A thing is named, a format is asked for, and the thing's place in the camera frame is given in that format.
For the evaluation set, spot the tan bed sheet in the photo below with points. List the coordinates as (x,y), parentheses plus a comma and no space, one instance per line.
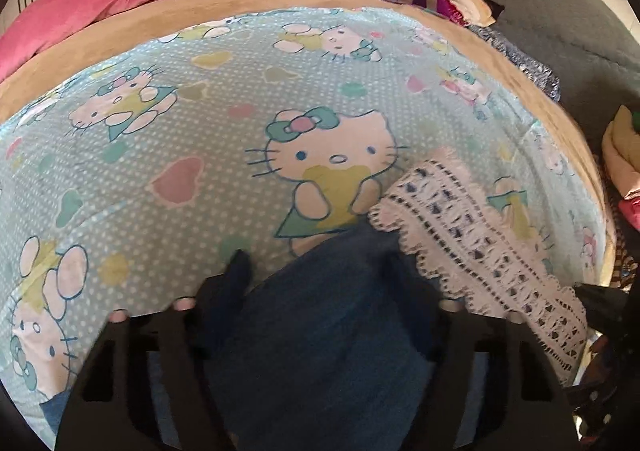
(150,31)

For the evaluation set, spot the pink velvet duvet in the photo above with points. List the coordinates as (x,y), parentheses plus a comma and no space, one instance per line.
(100,6)

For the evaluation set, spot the blue denim lace-trimmed garment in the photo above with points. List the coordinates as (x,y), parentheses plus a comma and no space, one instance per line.
(325,331)

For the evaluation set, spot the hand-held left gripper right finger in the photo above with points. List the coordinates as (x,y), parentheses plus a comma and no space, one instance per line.
(400,281)

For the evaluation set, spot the blue patterned cloth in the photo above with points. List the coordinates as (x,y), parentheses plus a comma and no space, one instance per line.
(520,61)

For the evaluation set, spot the cartoon cat printed blanket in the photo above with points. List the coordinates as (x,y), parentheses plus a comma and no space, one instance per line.
(200,131)

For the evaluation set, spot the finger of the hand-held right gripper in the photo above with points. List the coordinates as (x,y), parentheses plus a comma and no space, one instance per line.
(610,408)
(612,306)

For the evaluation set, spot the pile of colourful clothes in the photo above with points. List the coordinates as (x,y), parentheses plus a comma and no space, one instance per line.
(622,166)

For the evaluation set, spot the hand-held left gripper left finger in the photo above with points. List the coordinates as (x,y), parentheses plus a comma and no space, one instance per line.
(232,281)

